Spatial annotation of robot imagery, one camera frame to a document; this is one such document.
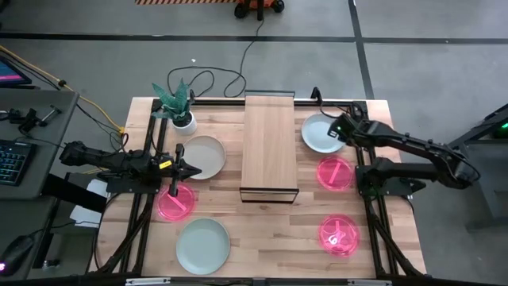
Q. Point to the pink transparent striped plate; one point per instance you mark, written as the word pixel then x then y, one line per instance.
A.
pixel 166 210
pixel 341 180

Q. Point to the grey desk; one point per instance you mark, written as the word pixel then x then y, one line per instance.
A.
pixel 47 139

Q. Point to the white paper sheet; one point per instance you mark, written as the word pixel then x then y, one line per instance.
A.
pixel 85 216

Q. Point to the black aluminium rig frame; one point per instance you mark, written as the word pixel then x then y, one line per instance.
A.
pixel 222 102

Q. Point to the yellow label tag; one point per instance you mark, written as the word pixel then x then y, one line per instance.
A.
pixel 165 164

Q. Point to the black desk crossbar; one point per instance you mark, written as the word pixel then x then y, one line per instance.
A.
pixel 75 194

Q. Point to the computer monitor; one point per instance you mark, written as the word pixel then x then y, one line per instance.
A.
pixel 10 73

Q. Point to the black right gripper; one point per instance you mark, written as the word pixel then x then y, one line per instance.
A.
pixel 348 129

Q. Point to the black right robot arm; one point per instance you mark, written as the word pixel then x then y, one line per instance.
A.
pixel 397 139

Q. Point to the black computer mouse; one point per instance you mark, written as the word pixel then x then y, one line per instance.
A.
pixel 16 254

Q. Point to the pink transparent patterned plate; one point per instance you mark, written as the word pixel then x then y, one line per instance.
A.
pixel 349 226

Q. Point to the green snake plant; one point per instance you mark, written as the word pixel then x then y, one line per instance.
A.
pixel 174 99

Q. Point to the pale green plate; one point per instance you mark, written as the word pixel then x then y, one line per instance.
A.
pixel 203 246

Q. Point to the white plant pot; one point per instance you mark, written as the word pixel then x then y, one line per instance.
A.
pixel 189 127

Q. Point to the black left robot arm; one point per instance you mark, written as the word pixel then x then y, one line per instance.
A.
pixel 99 159

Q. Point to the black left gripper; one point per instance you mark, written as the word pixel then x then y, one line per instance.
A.
pixel 176 171

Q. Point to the beige plate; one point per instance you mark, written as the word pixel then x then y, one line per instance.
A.
pixel 208 153

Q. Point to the light blue plate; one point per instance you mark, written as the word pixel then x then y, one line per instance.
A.
pixel 315 133

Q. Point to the silver metal bracket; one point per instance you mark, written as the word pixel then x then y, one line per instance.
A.
pixel 369 282
pixel 147 281

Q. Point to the black backlit keyboard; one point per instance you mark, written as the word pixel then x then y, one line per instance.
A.
pixel 14 163

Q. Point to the wooden shelf black metal frame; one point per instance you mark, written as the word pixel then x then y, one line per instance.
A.
pixel 269 151

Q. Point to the orange black wheeled cart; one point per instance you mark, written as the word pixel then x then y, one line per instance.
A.
pixel 258 8

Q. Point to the black equipment stand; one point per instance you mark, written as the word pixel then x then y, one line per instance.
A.
pixel 488 131

